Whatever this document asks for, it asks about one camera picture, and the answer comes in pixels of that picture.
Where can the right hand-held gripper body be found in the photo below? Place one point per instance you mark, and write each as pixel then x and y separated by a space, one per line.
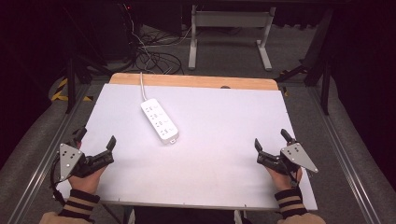
pixel 295 157

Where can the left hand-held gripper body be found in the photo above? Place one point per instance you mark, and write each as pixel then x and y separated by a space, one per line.
pixel 70 158

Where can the person's right hand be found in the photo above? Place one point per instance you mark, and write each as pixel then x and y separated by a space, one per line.
pixel 281 180

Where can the person's left hand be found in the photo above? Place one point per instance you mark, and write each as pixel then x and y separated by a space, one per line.
pixel 85 182

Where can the yellow black hazard tape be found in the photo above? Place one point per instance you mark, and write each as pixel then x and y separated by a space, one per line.
pixel 61 91

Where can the white table board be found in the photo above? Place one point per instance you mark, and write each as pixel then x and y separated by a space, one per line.
pixel 211 149

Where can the black metal stand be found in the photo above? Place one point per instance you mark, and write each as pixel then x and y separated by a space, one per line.
pixel 72 81
pixel 322 71

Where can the white power strip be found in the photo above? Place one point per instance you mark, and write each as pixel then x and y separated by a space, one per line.
pixel 159 120

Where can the black equipment box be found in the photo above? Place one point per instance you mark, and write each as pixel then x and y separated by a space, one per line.
pixel 118 31

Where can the aluminium floor rail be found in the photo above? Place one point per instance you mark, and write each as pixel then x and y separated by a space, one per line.
pixel 345 161
pixel 46 158

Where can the grey metal stand frame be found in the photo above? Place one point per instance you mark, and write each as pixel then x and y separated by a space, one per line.
pixel 230 21

